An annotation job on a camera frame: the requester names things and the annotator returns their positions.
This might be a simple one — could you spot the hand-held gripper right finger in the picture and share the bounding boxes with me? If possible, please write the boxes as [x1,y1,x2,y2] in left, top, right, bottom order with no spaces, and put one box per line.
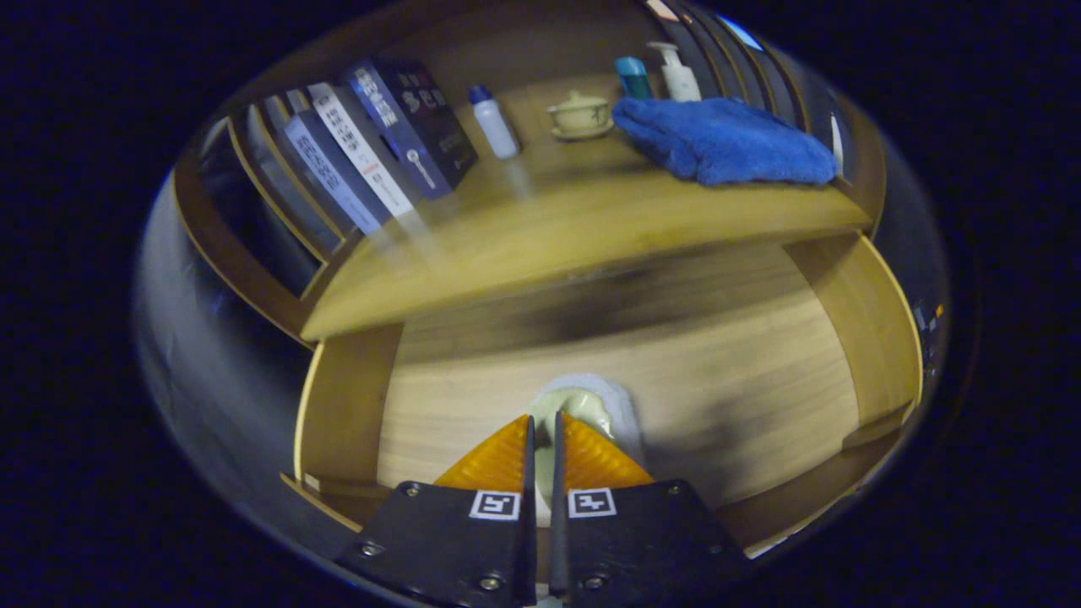
[549,411,748,605]

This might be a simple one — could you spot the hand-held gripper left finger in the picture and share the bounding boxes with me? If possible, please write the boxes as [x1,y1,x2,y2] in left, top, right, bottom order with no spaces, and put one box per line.
[334,414,539,608]

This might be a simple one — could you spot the pale green soap dish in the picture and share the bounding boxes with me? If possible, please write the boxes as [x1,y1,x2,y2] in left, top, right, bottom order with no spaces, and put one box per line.
[528,373,647,529]

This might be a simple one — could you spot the wooden drawer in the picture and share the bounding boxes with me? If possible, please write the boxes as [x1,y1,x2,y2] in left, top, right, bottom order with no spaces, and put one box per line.
[291,232,926,558]

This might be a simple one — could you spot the wooden countertop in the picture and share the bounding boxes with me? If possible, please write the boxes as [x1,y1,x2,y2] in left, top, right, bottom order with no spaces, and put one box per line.
[300,72,872,343]

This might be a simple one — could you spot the wooden cabinet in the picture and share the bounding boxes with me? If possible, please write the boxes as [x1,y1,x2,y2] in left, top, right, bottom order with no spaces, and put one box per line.
[169,0,888,347]

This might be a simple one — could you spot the light blue book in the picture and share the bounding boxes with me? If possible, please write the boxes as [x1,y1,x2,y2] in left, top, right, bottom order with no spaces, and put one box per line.
[283,110,385,237]

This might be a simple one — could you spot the white book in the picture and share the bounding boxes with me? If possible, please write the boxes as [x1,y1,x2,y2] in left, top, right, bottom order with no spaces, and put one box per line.
[306,82,416,219]

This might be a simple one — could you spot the folded blue towel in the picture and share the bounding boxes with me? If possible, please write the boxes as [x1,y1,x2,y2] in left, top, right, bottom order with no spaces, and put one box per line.
[611,95,839,187]

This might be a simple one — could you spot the dark blue book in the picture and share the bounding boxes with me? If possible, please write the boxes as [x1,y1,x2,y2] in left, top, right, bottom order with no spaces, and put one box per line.
[342,57,480,201]

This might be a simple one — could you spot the white bottle with blue cap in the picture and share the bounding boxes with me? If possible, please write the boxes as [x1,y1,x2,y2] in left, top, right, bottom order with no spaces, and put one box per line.
[469,84,520,161]

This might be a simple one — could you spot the beige lidded ceramic cup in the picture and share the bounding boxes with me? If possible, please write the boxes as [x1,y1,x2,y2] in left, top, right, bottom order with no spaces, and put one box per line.
[546,90,615,142]

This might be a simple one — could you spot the white pump bottle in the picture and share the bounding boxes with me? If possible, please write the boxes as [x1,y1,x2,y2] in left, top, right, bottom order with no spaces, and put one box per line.
[647,41,702,103]

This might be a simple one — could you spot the teal bottle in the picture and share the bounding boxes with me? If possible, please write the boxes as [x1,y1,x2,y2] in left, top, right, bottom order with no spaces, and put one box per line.
[614,56,654,100]

